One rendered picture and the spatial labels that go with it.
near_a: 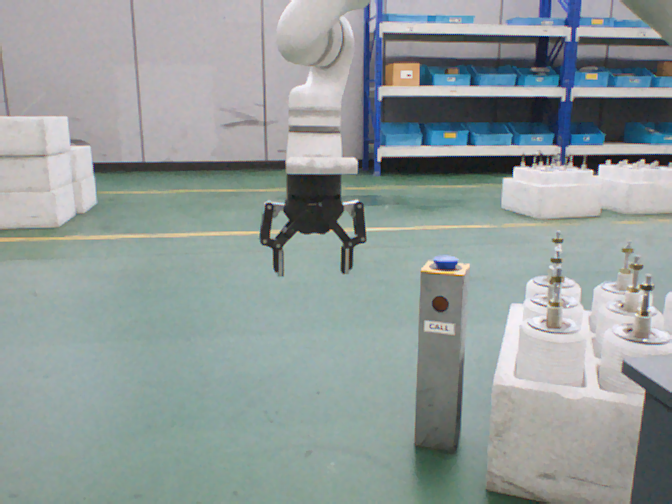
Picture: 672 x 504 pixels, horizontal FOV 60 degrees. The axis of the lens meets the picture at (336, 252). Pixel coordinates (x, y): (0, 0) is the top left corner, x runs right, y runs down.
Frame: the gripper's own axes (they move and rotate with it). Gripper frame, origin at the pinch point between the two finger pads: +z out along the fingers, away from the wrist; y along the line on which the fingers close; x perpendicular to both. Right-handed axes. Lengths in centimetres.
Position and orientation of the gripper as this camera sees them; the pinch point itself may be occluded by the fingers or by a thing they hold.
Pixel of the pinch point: (312, 270)
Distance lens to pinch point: 82.3
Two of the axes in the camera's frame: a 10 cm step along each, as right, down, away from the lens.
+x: 2.0, 2.3, -9.5
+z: -0.2, 9.7, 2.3
